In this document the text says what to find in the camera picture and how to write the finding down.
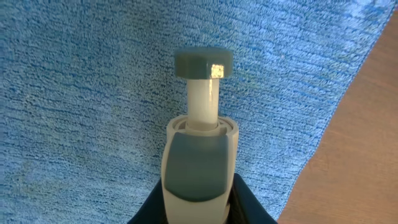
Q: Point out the blue cloth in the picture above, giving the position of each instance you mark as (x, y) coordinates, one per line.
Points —
(77, 109)

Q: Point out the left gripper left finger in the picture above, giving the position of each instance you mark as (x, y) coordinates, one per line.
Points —
(154, 208)

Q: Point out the white pipette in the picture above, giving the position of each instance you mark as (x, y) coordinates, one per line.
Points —
(199, 168)

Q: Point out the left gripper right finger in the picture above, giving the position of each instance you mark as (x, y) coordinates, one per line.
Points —
(245, 205)

